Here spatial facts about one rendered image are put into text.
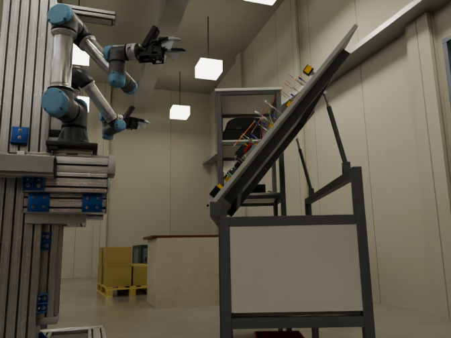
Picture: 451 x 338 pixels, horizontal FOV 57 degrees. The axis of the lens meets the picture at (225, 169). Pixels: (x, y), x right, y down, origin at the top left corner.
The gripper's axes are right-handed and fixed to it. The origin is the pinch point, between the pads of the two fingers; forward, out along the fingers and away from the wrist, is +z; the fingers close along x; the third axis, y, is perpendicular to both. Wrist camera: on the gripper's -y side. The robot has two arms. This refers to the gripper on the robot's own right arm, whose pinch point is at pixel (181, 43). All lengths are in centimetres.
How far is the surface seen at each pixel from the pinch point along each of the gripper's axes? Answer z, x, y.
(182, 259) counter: -77, -333, 59
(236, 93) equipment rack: 12, -120, -40
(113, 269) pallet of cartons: -205, -438, 61
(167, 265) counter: -93, -326, 67
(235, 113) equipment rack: 5, -170, -49
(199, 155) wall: -182, -928, -298
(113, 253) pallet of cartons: -207, -434, 38
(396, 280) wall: 165, -338, 84
